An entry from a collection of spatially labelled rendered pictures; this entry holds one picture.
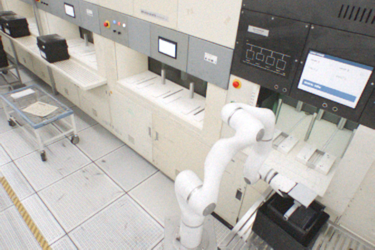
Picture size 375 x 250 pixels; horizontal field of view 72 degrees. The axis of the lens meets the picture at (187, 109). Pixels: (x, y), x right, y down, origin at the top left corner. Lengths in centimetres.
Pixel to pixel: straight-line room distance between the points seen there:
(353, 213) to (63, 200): 232
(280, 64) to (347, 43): 33
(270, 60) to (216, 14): 44
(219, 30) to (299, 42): 50
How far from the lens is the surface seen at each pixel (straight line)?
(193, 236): 142
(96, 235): 252
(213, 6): 171
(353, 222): 186
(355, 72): 143
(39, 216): 278
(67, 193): 286
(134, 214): 258
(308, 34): 145
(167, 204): 263
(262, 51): 156
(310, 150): 207
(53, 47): 347
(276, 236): 154
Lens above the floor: 208
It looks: 32 degrees down
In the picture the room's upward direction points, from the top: 4 degrees clockwise
